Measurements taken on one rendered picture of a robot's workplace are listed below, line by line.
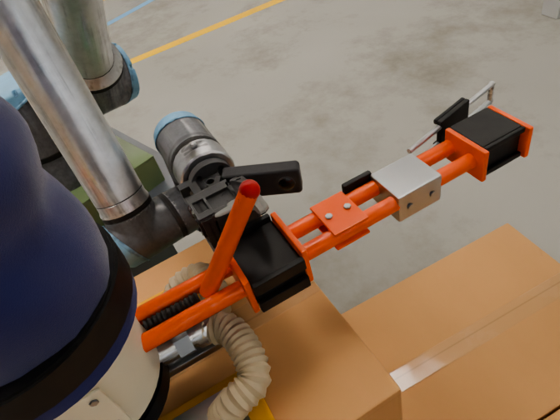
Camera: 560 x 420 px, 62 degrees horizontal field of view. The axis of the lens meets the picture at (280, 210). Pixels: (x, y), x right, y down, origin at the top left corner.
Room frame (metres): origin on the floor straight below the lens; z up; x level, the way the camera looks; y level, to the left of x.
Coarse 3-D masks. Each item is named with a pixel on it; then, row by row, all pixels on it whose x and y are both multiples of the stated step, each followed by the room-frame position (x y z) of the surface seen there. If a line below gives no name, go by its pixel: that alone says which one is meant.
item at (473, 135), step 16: (480, 112) 0.51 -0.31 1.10; (496, 112) 0.50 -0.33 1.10; (448, 128) 0.50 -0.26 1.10; (464, 128) 0.49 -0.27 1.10; (480, 128) 0.48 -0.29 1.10; (496, 128) 0.47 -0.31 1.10; (512, 128) 0.46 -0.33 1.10; (528, 128) 0.46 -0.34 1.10; (464, 144) 0.47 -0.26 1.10; (480, 144) 0.45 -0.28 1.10; (496, 144) 0.44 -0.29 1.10; (512, 144) 0.46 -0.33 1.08; (528, 144) 0.45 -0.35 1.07; (480, 160) 0.44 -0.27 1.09; (496, 160) 0.45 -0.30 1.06; (480, 176) 0.43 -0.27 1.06
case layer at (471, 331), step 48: (480, 240) 0.71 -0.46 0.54; (528, 240) 0.67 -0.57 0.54; (432, 288) 0.61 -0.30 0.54; (480, 288) 0.58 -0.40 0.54; (528, 288) 0.54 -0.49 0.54; (384, 336) 0.53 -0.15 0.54; (432, 336) 0.50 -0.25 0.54; (480, 336) 0.47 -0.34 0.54; (528, 336) 0.44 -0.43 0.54; (432, 384) 0.40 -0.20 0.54; (480, 384) 0.37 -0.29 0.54; (528, 384) 0.35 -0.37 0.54
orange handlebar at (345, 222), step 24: (456, 168) 0.44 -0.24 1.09; (360, 192) 0.44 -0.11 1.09; (312, 216) 0.43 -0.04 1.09; (336, 216) 0.41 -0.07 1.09; (360, 216) 0.40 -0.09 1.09; (384, 216) 0.40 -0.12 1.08; (312, 240) 0.39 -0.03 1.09; (336, 240) 0.38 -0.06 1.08; (192, 288) 0.37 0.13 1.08; (240, 288) 0.35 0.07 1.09; (144, 312) 0.35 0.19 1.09; (192, 312) 0.33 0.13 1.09; (216, 312) 0.33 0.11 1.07; (144, 336) 0.32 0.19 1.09; (168, 336) 0.31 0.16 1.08
